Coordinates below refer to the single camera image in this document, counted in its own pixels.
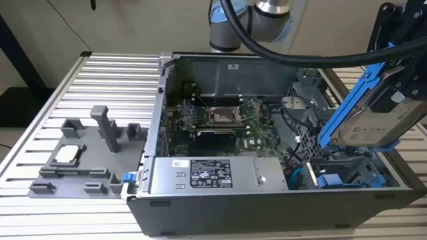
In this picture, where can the black RAM slot bank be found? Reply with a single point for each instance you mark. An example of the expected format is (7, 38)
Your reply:
(217, 100)

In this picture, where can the perforated metal drive cage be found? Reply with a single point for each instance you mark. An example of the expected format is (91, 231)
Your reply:
(307, 140)

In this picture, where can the green motherboard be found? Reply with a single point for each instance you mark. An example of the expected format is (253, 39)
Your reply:
(261, 135)

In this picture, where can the blue plastic carrier tab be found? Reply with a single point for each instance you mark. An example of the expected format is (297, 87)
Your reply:
(329, 181)

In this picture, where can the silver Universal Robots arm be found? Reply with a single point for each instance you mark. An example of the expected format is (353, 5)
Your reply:
(227, 32)

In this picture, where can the silver power supply unit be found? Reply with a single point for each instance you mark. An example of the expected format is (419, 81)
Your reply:
(167, 175)

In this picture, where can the black desk frame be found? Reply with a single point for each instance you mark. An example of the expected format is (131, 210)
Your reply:
(20, 105)

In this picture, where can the CPU socket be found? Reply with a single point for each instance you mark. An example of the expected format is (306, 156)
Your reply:
(222, 116)

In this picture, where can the blue case latch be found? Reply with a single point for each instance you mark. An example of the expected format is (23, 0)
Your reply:
(129, 177)

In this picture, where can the black table corner cap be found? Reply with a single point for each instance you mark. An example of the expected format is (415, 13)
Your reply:
(86, 53)

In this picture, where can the hard disk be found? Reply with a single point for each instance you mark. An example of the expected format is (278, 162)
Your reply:
(363, 130)

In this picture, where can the dark grey PC case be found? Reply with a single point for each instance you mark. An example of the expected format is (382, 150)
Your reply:
(234, 215)

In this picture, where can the grey metal disk bay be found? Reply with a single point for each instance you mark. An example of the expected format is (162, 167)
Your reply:
(361, 172)

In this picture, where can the silver CPU chip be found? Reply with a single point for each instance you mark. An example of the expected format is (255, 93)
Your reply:
(68, 153)

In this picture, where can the grey plastic parts rack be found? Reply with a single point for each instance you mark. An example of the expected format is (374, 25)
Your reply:
(94, 155)

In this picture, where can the black graphics card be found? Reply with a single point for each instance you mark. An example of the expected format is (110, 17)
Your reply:
(217, 140)

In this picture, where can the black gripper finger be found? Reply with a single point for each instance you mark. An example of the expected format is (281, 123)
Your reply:
(414, 80)
(383, 27)

